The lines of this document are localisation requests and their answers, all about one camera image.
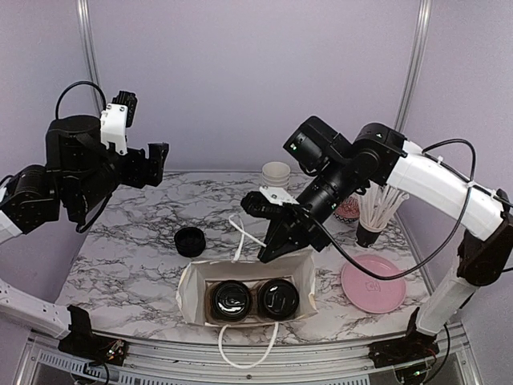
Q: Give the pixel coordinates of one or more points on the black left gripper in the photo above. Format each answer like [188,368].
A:
[138,175]

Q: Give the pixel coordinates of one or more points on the left aluminium frame post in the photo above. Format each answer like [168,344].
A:
[86,35]

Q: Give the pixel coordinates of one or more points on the stack of white paper cups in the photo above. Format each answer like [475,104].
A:
[275,174]

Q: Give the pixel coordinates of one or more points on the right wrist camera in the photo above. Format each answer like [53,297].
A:
[268,202]

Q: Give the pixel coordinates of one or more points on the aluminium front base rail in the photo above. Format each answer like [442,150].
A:
[160,362]

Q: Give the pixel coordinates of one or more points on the black cup holding straws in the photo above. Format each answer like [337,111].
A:
[366,237]

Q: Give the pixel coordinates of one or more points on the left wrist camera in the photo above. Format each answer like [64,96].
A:
[115,119]

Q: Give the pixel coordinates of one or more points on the aluminium frame post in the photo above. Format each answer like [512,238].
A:
[415,63]
[86,35]

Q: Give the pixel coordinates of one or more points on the pink plastic plate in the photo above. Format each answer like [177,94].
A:
[370,294]

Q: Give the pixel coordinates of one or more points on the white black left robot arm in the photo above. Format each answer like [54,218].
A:
[29,200]

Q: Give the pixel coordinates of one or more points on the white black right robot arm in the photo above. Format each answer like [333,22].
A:
[482,255]

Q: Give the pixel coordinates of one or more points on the right aluminium frame post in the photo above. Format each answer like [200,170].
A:
[415,63]

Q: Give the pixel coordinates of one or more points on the white paper coffee cup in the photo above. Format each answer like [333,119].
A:
[278,298]

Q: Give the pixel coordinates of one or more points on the brown paper takeout bag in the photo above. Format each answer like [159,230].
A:
[287,293]

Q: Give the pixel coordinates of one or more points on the black coffee cup lid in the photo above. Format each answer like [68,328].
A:
[278,297]

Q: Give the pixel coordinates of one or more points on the brown cardboard cup carrier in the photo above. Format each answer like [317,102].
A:
[232,302]

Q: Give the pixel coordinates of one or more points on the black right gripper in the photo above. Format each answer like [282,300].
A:
[290,234]

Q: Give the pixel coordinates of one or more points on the patterned red blue bowl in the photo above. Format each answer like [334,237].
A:
[348,211]

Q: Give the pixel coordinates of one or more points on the stack of black cup lids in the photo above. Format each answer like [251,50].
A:
[190,241]

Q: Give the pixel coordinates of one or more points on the bundle of white wrapped straws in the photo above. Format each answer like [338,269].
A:
[378,205]

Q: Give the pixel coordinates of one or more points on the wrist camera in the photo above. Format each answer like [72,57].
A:
[115,119]
[268,202]

